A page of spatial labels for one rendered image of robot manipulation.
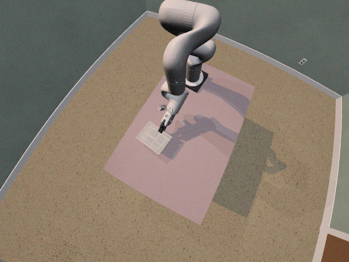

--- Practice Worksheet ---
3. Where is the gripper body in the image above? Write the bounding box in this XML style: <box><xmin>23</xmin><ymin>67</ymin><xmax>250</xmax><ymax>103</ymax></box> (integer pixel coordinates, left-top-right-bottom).
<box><xmin>161</xmin><ymin>109</ymin><xmax>176</xmax><ymax>127</ymax></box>

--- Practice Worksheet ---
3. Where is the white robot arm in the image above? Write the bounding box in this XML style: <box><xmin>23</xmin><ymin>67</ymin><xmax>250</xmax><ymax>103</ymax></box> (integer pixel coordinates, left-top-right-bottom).
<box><xmin>157</xmin><ymin>0</ymin><xmax>221</xmax><ymax>114</ymax></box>

